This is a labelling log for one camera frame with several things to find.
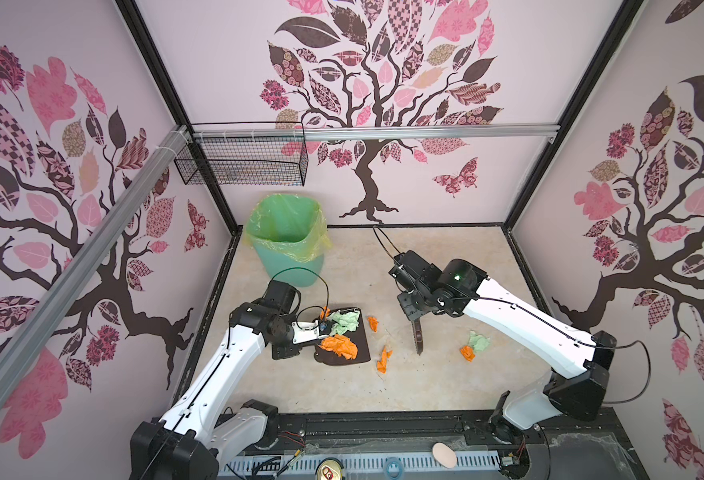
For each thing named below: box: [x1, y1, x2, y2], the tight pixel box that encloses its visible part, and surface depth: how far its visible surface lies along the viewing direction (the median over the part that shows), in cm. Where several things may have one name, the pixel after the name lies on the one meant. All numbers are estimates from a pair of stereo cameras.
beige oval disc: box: [432, 442, 457, 469], surface depth 71 cm
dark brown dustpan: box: [314, 307, 371, 366], surface depth 79 cm
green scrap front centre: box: [328, 310, 360, 337], surface depth 81 cm
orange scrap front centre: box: [318, 334, 358, 360], surface depth 78 cm
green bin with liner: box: [243, 193, 332, 281], surface depth 93 cm
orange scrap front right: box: [459, 345, 476, 362], surface depth 89 cm
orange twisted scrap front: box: [377, 346, 393, 374], surface depth 87 cm
